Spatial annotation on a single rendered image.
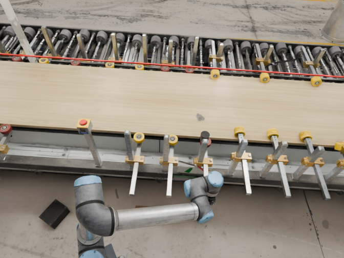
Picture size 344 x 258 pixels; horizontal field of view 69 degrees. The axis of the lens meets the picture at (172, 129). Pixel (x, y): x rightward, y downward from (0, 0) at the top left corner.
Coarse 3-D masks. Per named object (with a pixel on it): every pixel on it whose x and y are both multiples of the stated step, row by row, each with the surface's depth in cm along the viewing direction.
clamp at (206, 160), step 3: (195, 159) 181; (204, 159) 182; (207, 159) 182; (195, 162) 181; (198, 162) 180; (201, 162) 180; (204, 162) 180; (207, 162) 180; (210, 162) 180; (198, 165) 183; (201, 165) 182; (210, 165) 182
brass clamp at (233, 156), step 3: (231, 153) 175; (234, 153) 174; (243, 153) 174; (246, 153) 174; (249, 153) 174; (231, 156) 174; (234, 156) 173; (243, 156) 173; (246, 156) 173; (231, 159) 174; (234, 159) 173; (237, 159) 173; (240, 159) 173; (246, 159) 172; (249, 159) 172; (249, 162) 175
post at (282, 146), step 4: (280, 144) 162; (284, 144) 158; (276, 148) 167; (280, 148) 161; (284, 148) 161; (276, 152) 166; (280, 152) 165; (272, 156) 173; (276, 156) 169; (268, 164) 179; (272, 164) 177; (264, 168) 186; (268, 168) 182; (260, 172) 194; (264, 172) 187; (264, 176) 192
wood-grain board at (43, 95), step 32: (0, 64) 229; (32, 64) 231; (0, 96) 206; (32, 96) 208; (64, 96) 209; (96, 96) 211; (128, 96) 212; (160, 96) 214; (192, 96) 215; (224, 96) 217; (256, 96) 219; (288, 96) 220; (320, 96) 222; (64, 128) 191; (96, 128) 190; (128, 128) 192; (160, 128) 193; (192, 128) 194; (224, 128) 196; (256, 128) 197; (288, 128) 198; (320, 128) 200
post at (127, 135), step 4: (124, 132) 158; (128, 132) 158; (124, 136) 159; (128, 136) 159; (128, 140) 163; (128, 144) 167; (132, 144) 172; (128, 148) 171; (132, 148) 173; (128, 152) 174; (132, 152) 174; (128, 156) 179; (132, 156) 178; (132, 164) 188
